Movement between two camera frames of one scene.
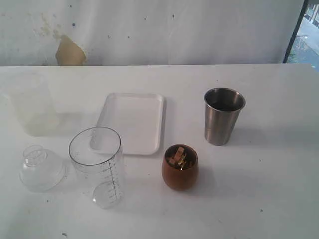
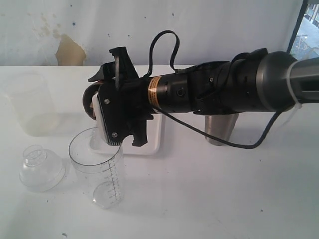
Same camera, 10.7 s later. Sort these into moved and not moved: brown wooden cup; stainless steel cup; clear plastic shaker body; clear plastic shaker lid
Moved: brown wooden cup
Not moved: stainless steel cup; clear plastic shaker lid; clear plastic shaker body
